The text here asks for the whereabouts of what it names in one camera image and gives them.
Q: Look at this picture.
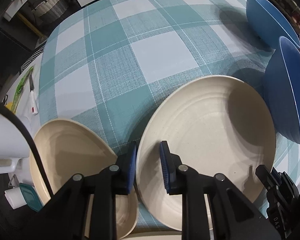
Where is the teal lid food container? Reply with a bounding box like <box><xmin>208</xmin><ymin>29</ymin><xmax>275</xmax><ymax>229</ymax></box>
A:
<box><xmin>19</xmin><ymin>183</ymin><xmax>43</xmax><ymax>212</ymax></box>

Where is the teal checkered tablecloth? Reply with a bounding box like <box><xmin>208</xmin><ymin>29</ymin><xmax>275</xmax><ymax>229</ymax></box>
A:
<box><xmin>38</xmin><ymin>0</ymin><xmax>300</xmax><ymax>233</ymax></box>

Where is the woven laundry basket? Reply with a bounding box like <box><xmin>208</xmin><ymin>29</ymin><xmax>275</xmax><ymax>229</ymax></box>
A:
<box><xmin>32</xmin><ymin>0</ymin><xmax>69</xmax><ymax>24</ymax></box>

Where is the cream plate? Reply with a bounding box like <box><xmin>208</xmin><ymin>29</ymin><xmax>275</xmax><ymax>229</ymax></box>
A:
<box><xmin>29</xmin><ymin>119</ymin><xmax>139</xmax><ymax>239</ymax></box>
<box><xmin>136</xmin><ymin>75</ymin><xmax>276</xmax><ymax>230</ymax></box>

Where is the white electric kettle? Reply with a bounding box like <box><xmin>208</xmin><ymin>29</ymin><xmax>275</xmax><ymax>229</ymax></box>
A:
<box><xmin>0</xmin><ymin>114</ymin><xmax>30</xmax><ymax>174</ymax></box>

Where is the white handled knife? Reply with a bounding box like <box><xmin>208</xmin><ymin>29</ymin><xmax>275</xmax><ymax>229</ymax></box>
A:
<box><xmin>29</xmin><ymin>74</ymin><xmax>38</xmax><ymax>115</ymax></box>

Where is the large blue bowl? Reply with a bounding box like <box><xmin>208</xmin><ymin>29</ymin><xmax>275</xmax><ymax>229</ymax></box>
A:
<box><xmin>263</xmin><ymin>36</ymin><xmax>300</xmax><ymax>145</ymax></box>

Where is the green packet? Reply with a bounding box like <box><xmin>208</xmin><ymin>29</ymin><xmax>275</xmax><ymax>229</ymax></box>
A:
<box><xmin>10</xmin><ymin>66</ymin><xmax>34</xmax><ymax>114</ymax></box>

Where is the light blue bowl back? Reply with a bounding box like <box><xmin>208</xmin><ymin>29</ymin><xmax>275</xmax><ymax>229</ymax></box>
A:
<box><xmin>246</xmin><ymin>0</ymin><xmax>300</xmax><ymax>49</ymax></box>

